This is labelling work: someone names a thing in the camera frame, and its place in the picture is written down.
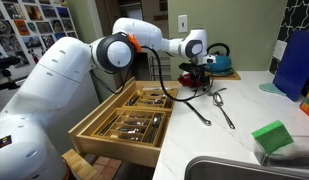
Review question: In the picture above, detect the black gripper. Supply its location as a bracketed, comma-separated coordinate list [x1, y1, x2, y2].
[178, 62, 212, 92]

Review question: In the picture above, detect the short silver fork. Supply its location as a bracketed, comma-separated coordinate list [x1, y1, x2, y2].
[207, 87, 228, 98]

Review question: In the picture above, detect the small bamboo cutlery tray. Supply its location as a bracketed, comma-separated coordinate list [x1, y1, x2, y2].
[122, 87, 179, 113]

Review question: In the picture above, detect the large bamboo cutlery tray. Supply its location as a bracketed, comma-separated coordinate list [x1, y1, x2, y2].
[92, 106, 172, 148]

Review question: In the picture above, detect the dark cutlery piece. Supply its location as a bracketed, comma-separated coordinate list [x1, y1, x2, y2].
[127, 95, 142, 107]

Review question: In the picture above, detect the light wooden kitchen drawer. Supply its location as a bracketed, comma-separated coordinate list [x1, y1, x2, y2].
[68, 77, 181, 168]

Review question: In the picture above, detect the red cloth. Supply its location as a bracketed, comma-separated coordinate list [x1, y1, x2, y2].
[177, 72, 197, 88]

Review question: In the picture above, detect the wooden trivet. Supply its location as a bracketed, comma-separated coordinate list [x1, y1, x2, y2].
[207, 68, 242, 81]

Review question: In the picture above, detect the long silver spoon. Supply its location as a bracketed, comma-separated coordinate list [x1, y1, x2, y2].
[212, 92, 236, 130]

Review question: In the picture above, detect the clear plastic wrapped bundle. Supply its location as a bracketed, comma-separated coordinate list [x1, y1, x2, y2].
[142, 86, 178, 92]

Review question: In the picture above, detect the large silver serving spoon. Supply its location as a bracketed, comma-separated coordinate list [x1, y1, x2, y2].
[149, 114, 163, 143]

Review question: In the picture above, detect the pale teal round coaster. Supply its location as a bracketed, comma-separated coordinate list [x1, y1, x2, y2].
[258, 82, 288, 98]

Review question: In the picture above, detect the green sponge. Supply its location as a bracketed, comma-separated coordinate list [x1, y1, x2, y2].
[251, 120, 295, 155]

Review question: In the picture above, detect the stainless steel sink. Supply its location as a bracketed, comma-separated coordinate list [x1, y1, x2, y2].
[184, 155, 309, 180]

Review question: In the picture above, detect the clear sponge holder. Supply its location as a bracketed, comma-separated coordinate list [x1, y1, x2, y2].
[253, 134, 309, 168]

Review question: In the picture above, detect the wooden butcher block table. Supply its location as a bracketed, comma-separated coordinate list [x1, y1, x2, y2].
[61, 148, 102, 180]

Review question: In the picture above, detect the blue fridge photo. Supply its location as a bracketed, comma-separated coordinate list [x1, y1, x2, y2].
[56, 6, 71, 20]

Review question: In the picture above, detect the grey fridge photo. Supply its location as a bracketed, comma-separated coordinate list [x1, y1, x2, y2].
[40, 4, 59, 20]

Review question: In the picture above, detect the red figure fridge magnet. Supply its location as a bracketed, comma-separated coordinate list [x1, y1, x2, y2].
[27, 48, 42, 64]

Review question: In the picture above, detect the white refrigerator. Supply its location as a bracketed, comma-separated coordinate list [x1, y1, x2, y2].
[0, 0, 82, 113]

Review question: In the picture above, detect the brown fridge photo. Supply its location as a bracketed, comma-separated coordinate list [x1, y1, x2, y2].
[23, 3, 44, 22]

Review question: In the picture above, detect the teal kettle black handle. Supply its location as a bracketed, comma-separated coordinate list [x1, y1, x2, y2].
[205, 43, 234, 76]

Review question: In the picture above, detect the black wire shoe rack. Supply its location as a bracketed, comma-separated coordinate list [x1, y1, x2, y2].
[148, 54, 172, 81]

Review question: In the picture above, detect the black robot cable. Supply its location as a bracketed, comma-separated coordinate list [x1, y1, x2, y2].
[90, 45, 215, 103]

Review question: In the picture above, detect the white light switch plate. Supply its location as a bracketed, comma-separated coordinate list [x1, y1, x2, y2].
[178, 14, 189, 34]

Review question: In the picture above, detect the brown wall sign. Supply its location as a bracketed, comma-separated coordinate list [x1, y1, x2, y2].
[154, 12, 169, 22]

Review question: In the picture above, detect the white wall outlet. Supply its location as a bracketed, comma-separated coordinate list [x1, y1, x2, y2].
[273, 39, 288, 62]

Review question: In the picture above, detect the black camera stand clamp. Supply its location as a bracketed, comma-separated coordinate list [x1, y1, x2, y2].
[0, 55, 22, 93]

